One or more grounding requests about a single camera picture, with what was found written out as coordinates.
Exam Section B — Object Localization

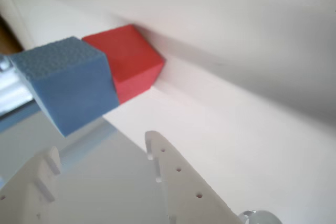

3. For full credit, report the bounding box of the blue foam cube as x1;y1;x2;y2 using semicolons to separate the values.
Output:
9;36;119;137

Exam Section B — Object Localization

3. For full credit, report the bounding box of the red foam cube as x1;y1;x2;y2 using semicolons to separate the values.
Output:
81;24;166;105

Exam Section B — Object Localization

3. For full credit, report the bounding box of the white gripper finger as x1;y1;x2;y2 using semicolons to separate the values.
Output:
0;145;66;224
145;130;245;224

